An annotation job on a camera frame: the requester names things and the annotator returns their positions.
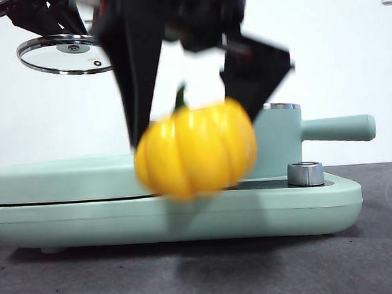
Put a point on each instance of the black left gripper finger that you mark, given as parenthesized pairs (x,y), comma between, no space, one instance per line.
(69,14)
(43,21)

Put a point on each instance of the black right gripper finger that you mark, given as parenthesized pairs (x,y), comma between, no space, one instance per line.
(134,64)
(258,73)

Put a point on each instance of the yellow pumpkin with green stem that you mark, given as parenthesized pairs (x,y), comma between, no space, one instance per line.
(196,153)

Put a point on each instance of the mint green steamer pot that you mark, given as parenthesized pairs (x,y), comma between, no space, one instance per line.
(282,138)

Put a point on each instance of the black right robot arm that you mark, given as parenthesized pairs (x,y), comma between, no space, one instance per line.
(201,16)

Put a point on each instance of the mint green breakfast machine base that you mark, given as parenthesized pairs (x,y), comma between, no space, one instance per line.
(87,223)

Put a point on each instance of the silver control knob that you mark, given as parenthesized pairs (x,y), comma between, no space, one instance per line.
(305,173)

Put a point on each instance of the glass lid with green knob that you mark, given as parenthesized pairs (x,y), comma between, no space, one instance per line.
(64,58)

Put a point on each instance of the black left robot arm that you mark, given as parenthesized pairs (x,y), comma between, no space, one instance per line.
(14,8)

